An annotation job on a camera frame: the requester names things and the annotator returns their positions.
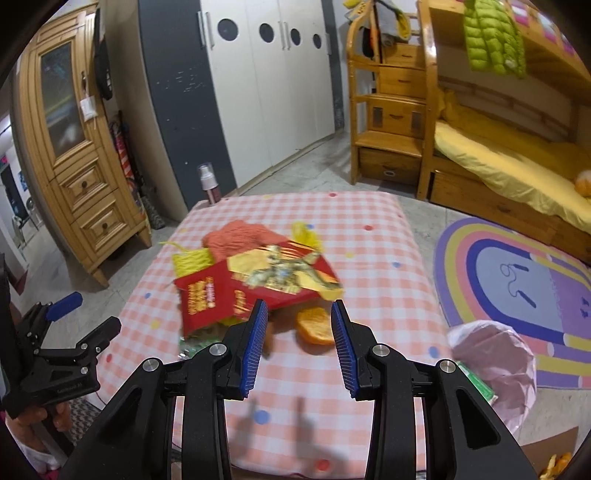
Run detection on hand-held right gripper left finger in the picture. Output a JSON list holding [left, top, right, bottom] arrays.
[[60, 299, 269, 480]]

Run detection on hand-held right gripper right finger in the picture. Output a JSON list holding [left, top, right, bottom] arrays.
[[331, 299, 541, 480]]

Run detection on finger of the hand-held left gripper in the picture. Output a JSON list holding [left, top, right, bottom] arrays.
[[21, 292, 84, 343], [34, 316, 122, 370]]

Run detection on red gold packet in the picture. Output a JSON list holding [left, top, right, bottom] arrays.
[[174, 240, 345, 337]]

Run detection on pink trash bag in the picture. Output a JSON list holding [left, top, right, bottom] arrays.
[[447, 320, 537, 435]]

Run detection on person's left hand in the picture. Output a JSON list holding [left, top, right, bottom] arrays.
[[7, 402, 74, 439]]

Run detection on green wrapper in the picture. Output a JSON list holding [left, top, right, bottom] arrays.
[[178, 336, 208, 358]]

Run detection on pink checkered tablecloth table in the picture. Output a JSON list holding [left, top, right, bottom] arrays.
[[99, 191, 455, 472]]

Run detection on yellow mesh bag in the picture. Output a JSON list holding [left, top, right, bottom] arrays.
[[159, 240, 215, 278]]

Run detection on salmon fuzzy cloth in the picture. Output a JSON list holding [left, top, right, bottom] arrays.
[[203, 220, 282, 264]]

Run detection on wooden glass-door cabinet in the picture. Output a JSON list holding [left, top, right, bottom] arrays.
[[13, 6, 153, 289]]

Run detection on yellow crumpled wrapper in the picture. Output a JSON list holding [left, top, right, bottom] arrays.
[[292, 222, 324, 252]]

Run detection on leaning umbrellas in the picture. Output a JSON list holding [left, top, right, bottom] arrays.
[[108, 111, 167, 230]]

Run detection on clear spray bottle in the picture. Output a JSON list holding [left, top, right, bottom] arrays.
[[198, 162, 221, 206]]

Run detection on rainbow rug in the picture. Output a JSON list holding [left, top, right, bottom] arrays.
[[434, 217, 591, 391]]

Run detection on wooden bunk bed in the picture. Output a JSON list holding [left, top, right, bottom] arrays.
[[418, 0, 591, 264]]

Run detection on wooden stair drawers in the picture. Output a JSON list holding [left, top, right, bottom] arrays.
[[346, 0, 439, 186]]

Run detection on orange peel pieces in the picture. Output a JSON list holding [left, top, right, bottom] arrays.
[[540, 453, 573, 480]]

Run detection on black hanging item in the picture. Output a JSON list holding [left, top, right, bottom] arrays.
[[93, 9, 114, 100]]

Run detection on yellow bedsheet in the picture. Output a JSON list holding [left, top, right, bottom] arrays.
[[434, 90, 591, 222]]

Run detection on white grey wardrobe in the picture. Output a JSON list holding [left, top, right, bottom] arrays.
[[139, 0, 345, 222]]

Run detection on grey yellow clothes pile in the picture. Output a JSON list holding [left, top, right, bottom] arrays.
[[344, 0, 411, 40]]

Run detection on green puffer jacket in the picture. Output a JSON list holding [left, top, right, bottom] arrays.
[[463, 0, 527, 78]]

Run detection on pink white bunk bedding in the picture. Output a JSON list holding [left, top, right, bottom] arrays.
[[517, 0, 578, 47]]

